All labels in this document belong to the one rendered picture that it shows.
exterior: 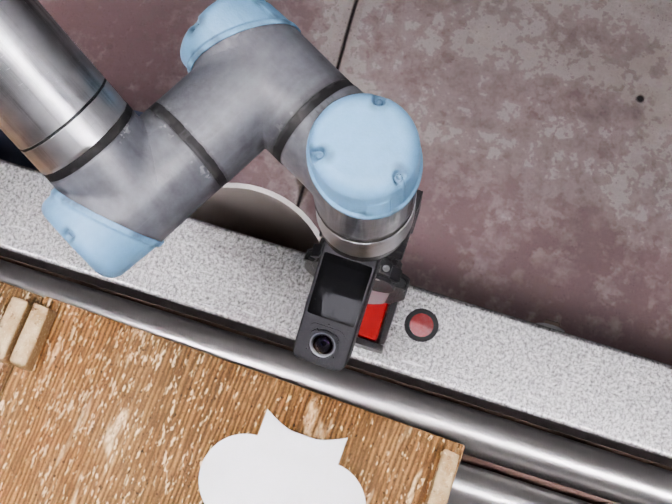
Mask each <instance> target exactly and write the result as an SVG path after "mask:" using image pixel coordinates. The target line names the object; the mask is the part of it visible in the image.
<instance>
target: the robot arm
mask: <svg viewBox="0 0 672 504"><path fill-rule="evenodd" d="M180 56H181V60H182V62H183V64H184V65H185V66H186V67H187V71H188V74H187V75H186V76H185V77H183V78H182V79H181V80H180V81H179V82H178V83H177V84H176V85H174V86H173V87H172V88H171V89H170V90H169V91H168V92H166V93H165V94H164V95H163V96H162V97H161V98H160V99H159V100H157V101H156V102H155V103H154V104H153V105H151V106H150V107H149V108H148V109H147V110H146V111H145V112H143V113H142V114H141V115H140V116H138V115H137V114H136V113H135V112H134V110H133V109H132V108H131V107H130V106H129V105H128V103H127V102H125V101H124V100H123V99H122V97H121V96H120V95H119V94H118V93H117V92H116V90H115V89H114V88H113V87H112V86H111V85H110V83H109V82H108V81H107V80H106V79H105V78H104V76H103V75H102V74H101V73H100V72H99V71H98V70H97V68H96V67H95V66H94V65H93V64H92V63H91V61H90V60H89V59H88V58H87V57H86V56H85V54H84V53H83V52H82V51H81V50H80V49H79V48H78V46H77V45H76V44H75V43H74V42H73V41H72V39H71V38H70V37H69V36H68V35H67V34H66V32H65V31H64V30H63V29H62V28H61V27H60V26H59V24H58V23H57V22H56V21H55V20H54V19H53V17H52V16H51V15H50V14H49V13H48V12H47V10H46V9H45V8H44V7H43V6H42V5H41V3H40V2H39V1H38V0H0V129H1V130H2V131H3V132H4V134H5V135H6V136H7V137H8V138H9V139H10V140H11V141H12V142H13V143H14V144H15V145H16V146H17V147H18V149H19V150H20V151H21V152H22V153H23V154H24V155H25V156H26V157H27V158H28V159H29V160H30V161H31V163H32V164H33V165H34V166H35V167H36V168H37V169H38V170H39V171H40V172H41V173H42V174H43V175H44V176H45V177H46V178H47V179H48V180H49V182H50V183H51V184H52V185H53V186H54V189H52V190H51V194H50V196H49V197H48V198H47V199H46V200H45V201H44V202H43V204H42V213H43V215H44V217H45V218H46V219H47V220H48V221H49V223H50V224H51V225H52V226H53V227H54V228H55V229H56V230H57V231H58V233H59V234H60V235H61V236H62V237H63V238H64V239H65V240H66V241H67V242H68V243H69V245H70V246H71V247H72V248H73V249H74V250H75V251H76V252H77V253H78V254H79V255H80V256H81V257H82V258H83V259H84V260H85V261H86V262H87V263H88V264H89V266H90V267H91V268H92V269H94V270H95V271H96V272H97V273H98V274H99V275H101V276H103V277H106V278H115V277H118V276H121V275H122V274H124V273H125V272H126V271H127V270H128V269H130V268H131V267H132V266H133V265H135V264H136V263H137V262H138V261H139V260H141V259H142V258H143V257H144V256H145V255H147V254H148V253H149V252H150V251H152V250H153V249H154V248H155V247H160V246H162V245H163V244H164V239H165V238H166V237H167V236H168V235H170V234H171V233H172V232H173V231H174V230H175V229H176V228H177V227H178V226H180V225H181V224H182V223H183V222H184V221H185V220H186V219H187V218H188V217H189V216H191V215H192V214H193V213H194V212H195V211H196V210H197V209H198V208H199V207H201V206H202V205H203V204H204V203H205V202H206V201H207V200H208V199H209V198H211V197H212V196H213V195H214V194H215V193H216V192H217V191H218V190H219V189H220V188H222V187H223V186H224V185H225V184H226V183H228V182H229V181H230V180H231V179H232V178H233V177H234V176H235V175H236V174H238V173H239V172H240V171H241V170H242V169H243V168H244V167H245V166H246V165H248V164H249V163H250V162H251V161H252V160H253V159H254V158H255V157H256V156H257V155H259V154H260V153H261V152H262V151H263V150H264V149H267V150H268V151H269V152H270V153H271V154H272V155H273V156H274V157H275V158H276V159H277V160H278V161H279V162H280V163H281V164H282V165H284V166H285V167H286V168H287V169H288V170H289V171H290V172H291V173H292V174H293V175H294V176H295V177H296V178H297V179H298V180H299V181H300V182H301V183H302V184H303V185H304V186H305V187H306V188H307V189H308V190H309V191H310V192H311V193H312V195H313V198H314V203H315V208H316V217H317V222H318V225H319V227H320V233H319V236H320V237H322V238H321V240H320V243H319V244H314V245H313V248H310V249H307V252H306V254H305V257H304V260H305V264H304V268H305V269H306V271H307V272H308V273H309V274H311V275H312V276H313V277H314V278H313V282H312V285H311V289H310V292H309V295H308V297H307V300H306V304H305V309H304V312H303V316H302V319H301V322H300V326H299V329H298V332H297V336H296V339H295V343H294V347H293V352H294V354H295V356H296V357H297V358H299V359H302V360H305V361H307V362H310V363H313V364H316V365H319V366H322V367H325V368H327V369H330V370H333V371H341V370H342V369H343V368H344V367H345V366H346V364H347V363H348V361H349V359H350V357H351V355H352V352H353V349H354V346H355V342H356V339H357V336H358V333H359V330H360V326H361V323H362V320H363V317H364V314H365V311H366V308H367V304H383V303H387V304H391V303H395V302H399V301H402V300H404V299H405V296H406V293H407V290H408V287H409V284H410V278H409V277H407V276H406V275H405V274H403V273H402V270H401V268H402V263H401V260H402V259H403V255H404V252H405V249H406V246H407V243H408V240H409V237H410V233H411V234H412V233H413V230H414V227H415V224H416V221H417V218H418V214H419V211H420V206H421V200H422V194H423V191H420V190H417V189H418V187H419V184H420V181H421V176H422V171H423V155H422V149H421V145H420V138H419V134H418V131H417V128H416V126H415V124H414V122H413V120H412V119H411V117H410V116H409V115H408V113H407V112H406V111H405V110H404V109H403V108H402V107H401V106H399V105H398V104H397V103H395V102H393V101H392V100H390V99H387V98H384V97H381V96H377V95H374V94H369V93H363V92H362V91H361V90H360V89H359V88H358V87H357V86H355V85H353V84H352V83H351V82H350V81H349V80H348V79H347V78H346V77H345V76H344V75H343V74H342V73H341V72H340V71H339V70H338V69H337V68H336V67H335V66H334V65H333V64H332V63H331V62H330V61H329V60H328V59H327V58H326V57H325V56H324V55H323V54H321V53H320V52H319V51H318V50H317V49H316V48H315V47H314V46H313V45H312V44H311V43H310V42H309V41H308V40H307V39H306V38H305V37H304V36H303V35H302V34H301V31H300V29H299V28H298V26H297V25H296V24H295V23H293V22H291V21H289V20H288V19H287V18H286V17H284V16H283V15H282V14H281V13H280V12H279V11H278V10H277V9H275V8H274V7H273V6H272V5H271V4H270V3H268V2H266V1H265V0H217V1H215V2H214V3H212V4H211V5H210V6H209V7H208V8H206V9H205V10H204V11H203V12H202V13H201V14H200V15H199V17H198V21H197V22H196V23H195V24H194V25H193V26H191V27H190V28H189V29H188V31H187V32H186V34H185V36H184V38H183V41H182V44H181V49H180Z"/></svg>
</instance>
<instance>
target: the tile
mask: <svg viewBox="0 0 672 504"><path fill-rule="evenodd" d="M347 440H348V438H342V439H333V440H319V439H314V438H311V437H308V436H305V435H303V434H300V433H297V432H294V431H292V430H290V429H288V428H287V427H285V426H284V425H283V424H282V423H281V422H280V421H278V420H277V419H276V418H275V417H274V416H273V414H272V413H271V412H270V411H269V410H268V409H267V411H266V414H265V417H264V419H263V422H262V425H261V427H260V430H259V433H258V435H254V434H237V435H233V436H229V437H227V438H225V439H223V440H221V441H220V442H218V443H217V444H216V445H215V446H213V447H212V448H211V450H210V451H209V452H208V453H207V455H206V456H205V458H204V460H203V462H202V465H201V468H200V472H199V490H200V494H201V497H202V499H203V502H204V503H205V504H366V501H365V496H364V492H363V489H362V487H361V485H360V483H359V482H358V480H357V479H356V478H355V476H354V475H353V474H352V473H351V472H349V471H348V470H347V469H345V468H344V467H342V466H340V465H339V463H340V460H341V457H342V454H343V451H344V449H345V446H346V443H347Z"/></svg>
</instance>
